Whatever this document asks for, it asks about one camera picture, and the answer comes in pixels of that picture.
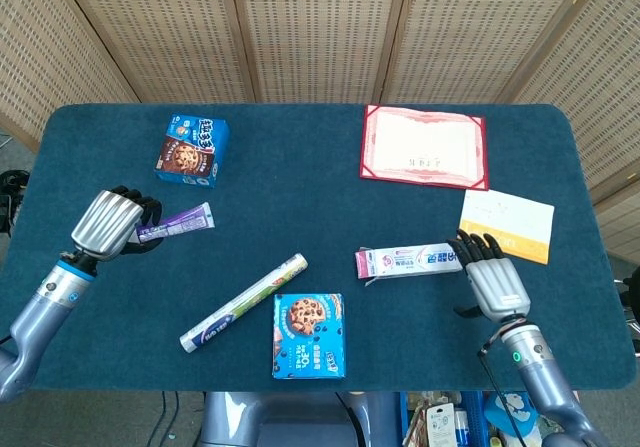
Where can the large blue cookie box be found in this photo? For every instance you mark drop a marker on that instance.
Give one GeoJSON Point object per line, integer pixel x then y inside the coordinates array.
{"type": "Point", "coordinates": [310, 337]}

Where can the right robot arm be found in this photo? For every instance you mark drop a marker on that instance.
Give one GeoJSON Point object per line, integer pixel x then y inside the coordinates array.
{"type": "Point", "coordinates": [545, 377]}

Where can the grey robot torso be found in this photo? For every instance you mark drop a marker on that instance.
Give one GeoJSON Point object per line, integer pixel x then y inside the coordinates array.
{"type": "Point", "coordinates": [280, 422]}

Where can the teal table cloth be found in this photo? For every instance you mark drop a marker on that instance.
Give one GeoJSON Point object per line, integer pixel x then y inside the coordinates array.
{"type": "Point", "coordinates": [300, 217]}

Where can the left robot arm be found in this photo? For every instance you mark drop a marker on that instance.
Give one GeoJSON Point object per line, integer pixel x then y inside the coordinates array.
{"type": "Point", "coordinates": [40, 312]}

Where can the cling film roll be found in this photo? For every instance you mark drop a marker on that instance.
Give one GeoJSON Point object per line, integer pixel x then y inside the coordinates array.
{"type": "Point", "coordinates": [240, 304]}

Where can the yellow white booklet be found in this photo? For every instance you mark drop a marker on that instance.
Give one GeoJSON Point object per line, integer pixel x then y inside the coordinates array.
{"type": "Point", "coordinates": [510, 222]}

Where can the purple toothpaste tube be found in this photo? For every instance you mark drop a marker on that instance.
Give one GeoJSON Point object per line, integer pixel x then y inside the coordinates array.
{"type": "Point", "coordinates": [190, 219]}

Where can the woven wooden folding screen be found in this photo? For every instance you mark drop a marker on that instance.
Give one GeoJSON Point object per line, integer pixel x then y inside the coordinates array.
{"type": "Point", "coordinates": [320, 27]}

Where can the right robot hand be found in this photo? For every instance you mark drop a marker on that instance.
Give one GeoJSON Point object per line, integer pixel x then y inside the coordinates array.
{"type": "Point", "coordinates": [495, 282]}

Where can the white packaged card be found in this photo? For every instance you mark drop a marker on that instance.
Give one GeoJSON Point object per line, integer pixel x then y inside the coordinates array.
{"type": "Point", "coordinates": [437, 424]}

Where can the blue cloud-print item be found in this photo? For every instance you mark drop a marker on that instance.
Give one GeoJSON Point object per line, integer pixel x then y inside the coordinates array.
{"type": "Point", "coordinates": [510, 409]}

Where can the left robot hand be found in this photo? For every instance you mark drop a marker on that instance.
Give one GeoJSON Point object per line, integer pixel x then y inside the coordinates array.
{"type": "Point", "coordinates": [105, 222]}

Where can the black equipment beside table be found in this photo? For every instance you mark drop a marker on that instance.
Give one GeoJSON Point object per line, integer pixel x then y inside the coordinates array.
{"type": "Point", "coordinates": [10, 197]}

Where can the white pink toothpaste box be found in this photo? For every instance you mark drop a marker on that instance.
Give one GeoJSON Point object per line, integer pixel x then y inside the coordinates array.
{"type": "Point", "coordinates": [410, 262]}

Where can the small blue brown cookie box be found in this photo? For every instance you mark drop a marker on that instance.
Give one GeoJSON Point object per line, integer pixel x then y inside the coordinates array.
{"type": "Point", "coordinates": [192, 152]}

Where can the red certificate folder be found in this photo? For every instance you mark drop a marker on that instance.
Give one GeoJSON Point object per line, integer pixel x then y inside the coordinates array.
{"type": "Point", "coordinates": [425, 142]}

